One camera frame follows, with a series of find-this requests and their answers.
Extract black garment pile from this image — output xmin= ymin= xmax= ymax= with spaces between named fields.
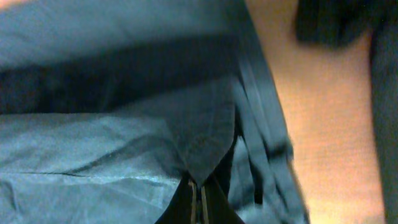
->
xmin=294 ymin=0 xmax=398 ymax=224

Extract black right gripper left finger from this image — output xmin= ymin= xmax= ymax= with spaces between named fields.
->
xmin=155 ymin=177 xmax=197 ymax=224

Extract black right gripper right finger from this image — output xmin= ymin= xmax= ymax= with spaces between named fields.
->
xmin=200 ymin=177 xmax=244 ymax=224

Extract dark blue shorts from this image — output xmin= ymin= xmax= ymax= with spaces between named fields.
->
xmin=1 ymin=1 xmax=309 ymax=223

